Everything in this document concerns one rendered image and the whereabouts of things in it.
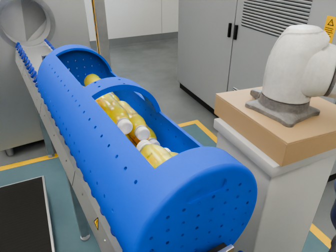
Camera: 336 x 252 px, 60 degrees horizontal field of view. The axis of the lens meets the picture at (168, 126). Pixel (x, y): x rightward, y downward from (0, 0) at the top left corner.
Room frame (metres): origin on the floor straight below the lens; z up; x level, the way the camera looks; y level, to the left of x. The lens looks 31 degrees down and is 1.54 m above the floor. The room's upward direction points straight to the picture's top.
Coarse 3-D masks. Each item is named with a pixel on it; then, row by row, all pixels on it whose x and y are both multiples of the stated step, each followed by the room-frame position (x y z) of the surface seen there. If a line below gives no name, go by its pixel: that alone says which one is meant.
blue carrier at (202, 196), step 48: (48, 96) 0.86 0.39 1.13; (96, 96) 0.69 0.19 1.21; (144, 96) 0.80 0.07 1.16; (96, 144) 0.52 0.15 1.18; (192, 144) 0.63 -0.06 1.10; (96, 192) 0.45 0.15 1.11; (144, 192) 0.35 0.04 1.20; (192, 192) 0.36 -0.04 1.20; (240, 192) 0.41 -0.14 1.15; (144, 240) 0.30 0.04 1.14; (192, 240) 0.35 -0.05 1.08
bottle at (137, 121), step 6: (120, 102) 0.83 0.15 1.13; (126, 102) 0.85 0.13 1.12; (126, 108) 0.79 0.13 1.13; (132, 108) 0.80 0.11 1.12; (132, 114) 0.75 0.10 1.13; (138, 114) 0.76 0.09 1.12; (132, 120) 0.72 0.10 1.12; (138, 120) 0.73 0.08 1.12; (144, 120) 0.75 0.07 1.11; (132, 126) 0.71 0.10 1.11; (138, 126) 0.71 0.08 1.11; (144, 126) 0.72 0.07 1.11; (132, 132) 0.70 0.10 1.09
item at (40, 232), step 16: (0, 192) 1.45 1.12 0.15; (16, 192) 1.45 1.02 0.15; (32, 192) 1.45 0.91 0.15; (0, 208) 1.30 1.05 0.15; (16, 208) 1.30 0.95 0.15; (32, 208) 1.30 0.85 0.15; (48, 208) 1.31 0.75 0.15; (0, 224) 1.18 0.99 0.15; (16, 224) 1.18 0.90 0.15; (32, 224) 1.18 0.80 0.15; (48, 224) 1.18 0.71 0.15; (0, 240) 1.07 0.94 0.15; (16, 240) 1.07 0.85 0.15; (32, 240) 1.07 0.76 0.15; (48, 240) 1.07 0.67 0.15
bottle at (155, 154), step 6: (144, 144) 0.56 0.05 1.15; (150, 144) 0.54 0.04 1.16; (156, 144) 0.54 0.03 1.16; (144, 150) 0.53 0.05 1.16; (150, 150) 0.52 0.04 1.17; (156, 150) 0.51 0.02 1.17; (162, 150) 0.52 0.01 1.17; (144, 156) 0.51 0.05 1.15; (150, 156) 0.50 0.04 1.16; (156, 156) 0.50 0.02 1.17; (162, 156) 0.49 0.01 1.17; (168, 156) 0.49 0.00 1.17; (150, 162) 0.49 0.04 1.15; (156, 162) 0.48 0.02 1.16; (162, 162) 0.47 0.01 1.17
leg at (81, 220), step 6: (72, 192) 1.18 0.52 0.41; (72, 198) 1.18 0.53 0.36; (78, 204) 1.19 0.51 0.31; (78, 210) 1.18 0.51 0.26; (78, 216) 1.18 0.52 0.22; (84, 216) 1.20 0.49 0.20; (78, 222) 1.18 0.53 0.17; (84, 222) 1.19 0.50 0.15; (84, 228) 1.19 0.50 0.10; (84, 234) 1.19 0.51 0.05; (84, 240) 1.18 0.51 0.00
